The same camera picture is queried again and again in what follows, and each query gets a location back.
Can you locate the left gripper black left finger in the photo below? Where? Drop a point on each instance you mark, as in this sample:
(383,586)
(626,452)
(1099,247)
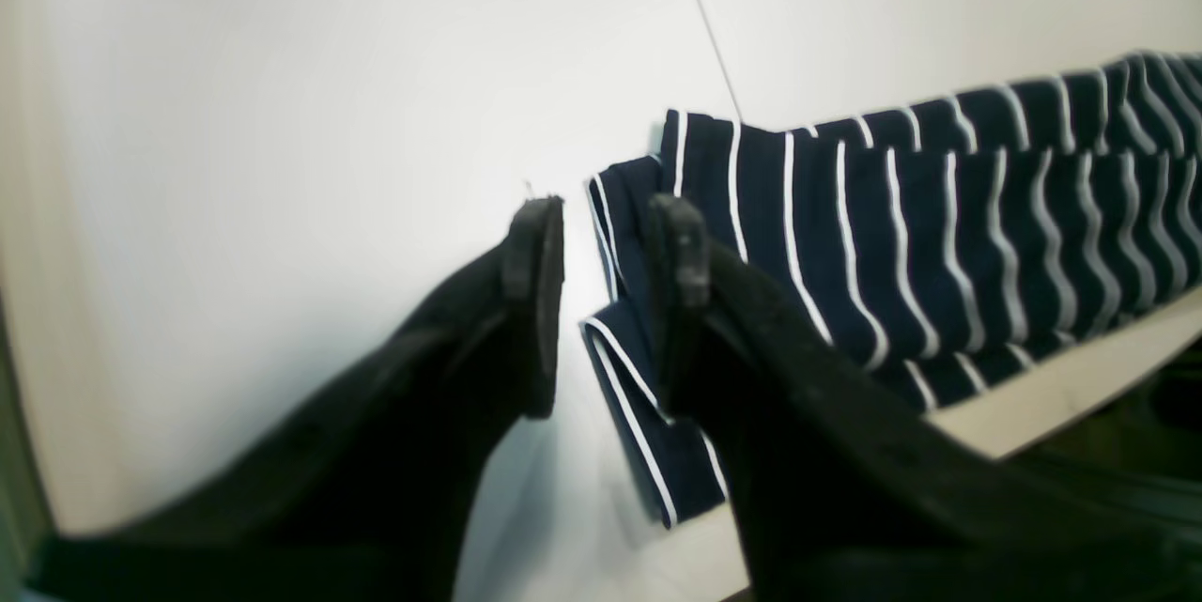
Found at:
(364,491)

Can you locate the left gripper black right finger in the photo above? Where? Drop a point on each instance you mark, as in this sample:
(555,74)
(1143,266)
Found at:
(839,491)

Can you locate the navy white striped t-shirt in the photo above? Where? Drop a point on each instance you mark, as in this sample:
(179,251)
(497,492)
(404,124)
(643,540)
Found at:
(944,246)

